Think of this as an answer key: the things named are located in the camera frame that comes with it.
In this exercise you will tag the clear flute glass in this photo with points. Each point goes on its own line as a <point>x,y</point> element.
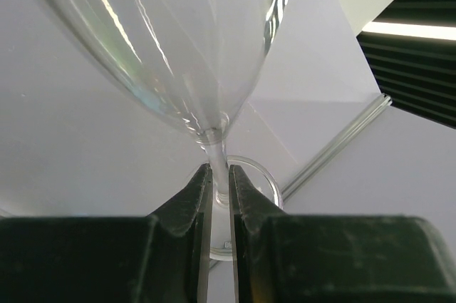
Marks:
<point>191,63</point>

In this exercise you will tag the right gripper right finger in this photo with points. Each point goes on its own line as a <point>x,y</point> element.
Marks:
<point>280,257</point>

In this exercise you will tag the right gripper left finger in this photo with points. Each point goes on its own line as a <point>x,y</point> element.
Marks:
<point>161,257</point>

